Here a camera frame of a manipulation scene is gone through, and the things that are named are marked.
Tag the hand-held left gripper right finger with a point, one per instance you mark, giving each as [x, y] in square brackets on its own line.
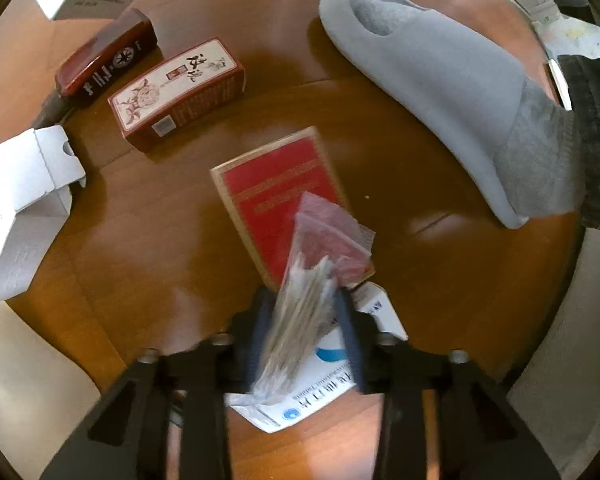
[352, 340]

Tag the person's right grey slipper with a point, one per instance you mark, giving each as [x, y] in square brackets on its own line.
[430, 75]

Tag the red white patterned box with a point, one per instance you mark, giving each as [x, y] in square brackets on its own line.
[175, 95]

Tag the dark red glossy box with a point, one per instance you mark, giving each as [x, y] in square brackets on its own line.
[105, 60]

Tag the red flat box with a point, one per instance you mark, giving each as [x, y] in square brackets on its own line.
[265, 195]

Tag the white open cardboard box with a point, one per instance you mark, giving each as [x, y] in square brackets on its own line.
[20, 210]

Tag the clear zip plastic bag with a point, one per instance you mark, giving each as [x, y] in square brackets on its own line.
[310, 290]

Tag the white blue medicine box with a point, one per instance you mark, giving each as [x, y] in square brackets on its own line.
[320, 395]

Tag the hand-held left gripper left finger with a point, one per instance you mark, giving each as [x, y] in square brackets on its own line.
[260, 332]

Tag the square beige trash bin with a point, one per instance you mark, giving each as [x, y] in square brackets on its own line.
[25, 410]

